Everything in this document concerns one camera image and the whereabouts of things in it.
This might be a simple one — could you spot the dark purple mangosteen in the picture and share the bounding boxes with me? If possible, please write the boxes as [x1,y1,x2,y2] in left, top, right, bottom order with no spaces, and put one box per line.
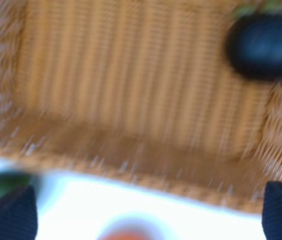
[224,0,282,82]

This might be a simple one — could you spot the green avocado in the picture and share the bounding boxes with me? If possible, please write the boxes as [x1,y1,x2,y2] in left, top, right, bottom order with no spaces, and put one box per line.
[0,171,42,198]

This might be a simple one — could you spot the orange wicker basket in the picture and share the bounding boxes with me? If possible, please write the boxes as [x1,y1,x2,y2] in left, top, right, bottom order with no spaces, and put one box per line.
[0,0,282,213]

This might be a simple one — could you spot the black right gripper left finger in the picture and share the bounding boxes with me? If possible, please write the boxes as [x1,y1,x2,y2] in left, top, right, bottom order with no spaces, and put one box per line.
[0,185,38,240]

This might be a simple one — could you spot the orange tangerine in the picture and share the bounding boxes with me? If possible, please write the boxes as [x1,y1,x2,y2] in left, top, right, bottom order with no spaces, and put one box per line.
[97,221,162,240]

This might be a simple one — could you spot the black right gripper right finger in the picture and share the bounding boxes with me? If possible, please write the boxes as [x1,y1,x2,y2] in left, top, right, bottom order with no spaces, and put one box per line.
[262,181,282,240]

